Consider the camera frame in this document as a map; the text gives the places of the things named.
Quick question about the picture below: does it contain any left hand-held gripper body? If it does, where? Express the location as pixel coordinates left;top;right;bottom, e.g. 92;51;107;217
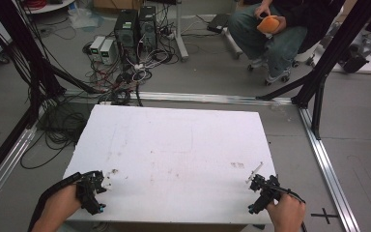
75;170;107;216

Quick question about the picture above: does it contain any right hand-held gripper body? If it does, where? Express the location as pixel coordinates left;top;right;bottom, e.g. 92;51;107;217
247;174;292;216

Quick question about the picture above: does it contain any thin white plastic stick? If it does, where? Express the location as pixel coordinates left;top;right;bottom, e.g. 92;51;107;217
245;161;265;185

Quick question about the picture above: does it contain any person's right hand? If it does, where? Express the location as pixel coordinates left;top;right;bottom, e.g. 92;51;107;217
265;192;307;232

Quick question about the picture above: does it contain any person's left hand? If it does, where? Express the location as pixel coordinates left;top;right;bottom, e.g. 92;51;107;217
31;184;83;232

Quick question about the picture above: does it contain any white power supply unit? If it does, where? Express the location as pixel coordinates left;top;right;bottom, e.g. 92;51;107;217
89;35;106;62
100;38;118;66

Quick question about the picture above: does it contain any white office chair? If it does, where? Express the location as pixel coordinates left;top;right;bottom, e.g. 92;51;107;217
245;18;342;87

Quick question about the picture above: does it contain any large black computer tower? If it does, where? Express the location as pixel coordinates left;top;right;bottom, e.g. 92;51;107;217
113;9;140;65

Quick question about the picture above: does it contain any black device on white board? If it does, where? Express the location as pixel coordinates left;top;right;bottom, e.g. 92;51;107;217
313;30;371;75

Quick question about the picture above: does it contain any orange sponge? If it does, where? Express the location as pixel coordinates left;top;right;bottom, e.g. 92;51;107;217
256;14;281;35

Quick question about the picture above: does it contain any narrow black computer tower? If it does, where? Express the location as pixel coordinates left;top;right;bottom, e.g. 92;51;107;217
137;5;158;53

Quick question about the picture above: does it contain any white power strip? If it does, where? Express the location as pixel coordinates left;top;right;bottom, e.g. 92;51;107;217
163;29;178;42

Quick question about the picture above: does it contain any clear plastic bag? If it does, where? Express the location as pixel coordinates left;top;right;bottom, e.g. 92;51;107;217
68;7;104;31

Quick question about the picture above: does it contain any flat black box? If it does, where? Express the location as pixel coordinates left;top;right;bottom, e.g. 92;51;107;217
206;13;230;35

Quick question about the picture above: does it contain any grey metal table leg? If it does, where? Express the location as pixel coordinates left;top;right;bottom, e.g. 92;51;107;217
173;0;190;63

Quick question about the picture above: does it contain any brown cardboard box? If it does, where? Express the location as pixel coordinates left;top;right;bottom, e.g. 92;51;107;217
92;0;144;12

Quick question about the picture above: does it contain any white round table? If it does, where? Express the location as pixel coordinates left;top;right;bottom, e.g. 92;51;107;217
23;0;76;15

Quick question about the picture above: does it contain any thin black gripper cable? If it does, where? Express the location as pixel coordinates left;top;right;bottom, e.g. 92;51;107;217
278;188;307;232

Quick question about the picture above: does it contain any coil of black cables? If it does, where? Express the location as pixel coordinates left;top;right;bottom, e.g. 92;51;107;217
19;96;93;170

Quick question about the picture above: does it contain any long aluminium floor rail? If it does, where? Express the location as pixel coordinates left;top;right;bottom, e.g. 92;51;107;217
62;89;295;106

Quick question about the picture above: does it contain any tangle of floor cables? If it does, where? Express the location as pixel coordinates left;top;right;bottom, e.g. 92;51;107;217
81;18;182;107

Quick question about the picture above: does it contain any black frame post with cables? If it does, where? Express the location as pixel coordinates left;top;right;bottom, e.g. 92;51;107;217
0;0;104;130

